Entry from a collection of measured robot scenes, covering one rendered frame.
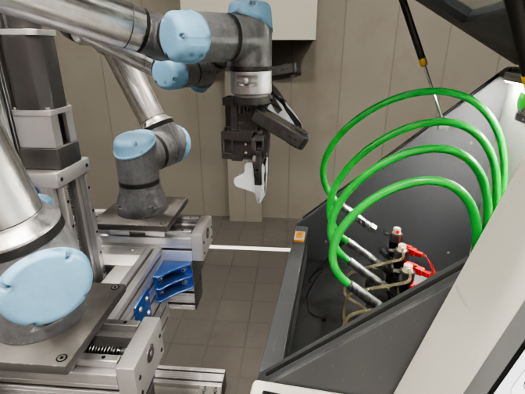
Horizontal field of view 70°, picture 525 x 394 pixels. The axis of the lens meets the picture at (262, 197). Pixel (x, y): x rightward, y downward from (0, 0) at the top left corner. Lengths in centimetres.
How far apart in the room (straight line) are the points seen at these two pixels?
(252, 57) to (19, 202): 41
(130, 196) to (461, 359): 90
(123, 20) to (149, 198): 58
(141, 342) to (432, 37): 308
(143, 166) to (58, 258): 60
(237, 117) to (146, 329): 44
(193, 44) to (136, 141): 54
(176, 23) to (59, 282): 39
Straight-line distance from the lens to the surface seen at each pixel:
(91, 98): 372
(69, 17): 68
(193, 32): 61
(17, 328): 77
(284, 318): 86
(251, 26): 68
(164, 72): 97
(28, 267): 55
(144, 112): 123
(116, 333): 84
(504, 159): 90
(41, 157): 93
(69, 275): 57
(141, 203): 113
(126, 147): 110
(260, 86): 69
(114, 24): 70
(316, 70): 326
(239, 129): 72
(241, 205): 344
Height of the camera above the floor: 150
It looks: 22 degrees down
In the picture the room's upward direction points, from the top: straight up
